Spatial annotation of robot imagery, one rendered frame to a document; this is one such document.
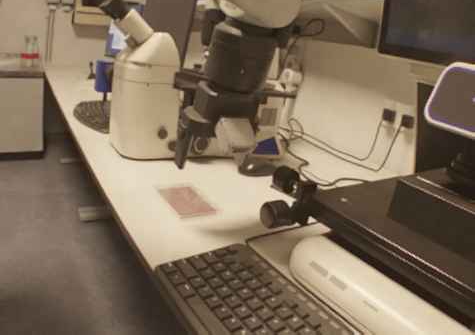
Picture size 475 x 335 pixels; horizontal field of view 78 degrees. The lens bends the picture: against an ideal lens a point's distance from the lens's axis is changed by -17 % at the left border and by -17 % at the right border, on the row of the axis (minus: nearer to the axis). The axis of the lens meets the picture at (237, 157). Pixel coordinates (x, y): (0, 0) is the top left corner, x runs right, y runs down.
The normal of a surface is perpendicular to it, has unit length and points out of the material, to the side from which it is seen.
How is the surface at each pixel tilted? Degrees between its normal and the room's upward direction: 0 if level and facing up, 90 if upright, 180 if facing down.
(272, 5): 102
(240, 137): 42
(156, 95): 90
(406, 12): 93
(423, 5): 93
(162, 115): 90
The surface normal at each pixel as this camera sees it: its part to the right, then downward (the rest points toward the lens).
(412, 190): -0.82, 0.04
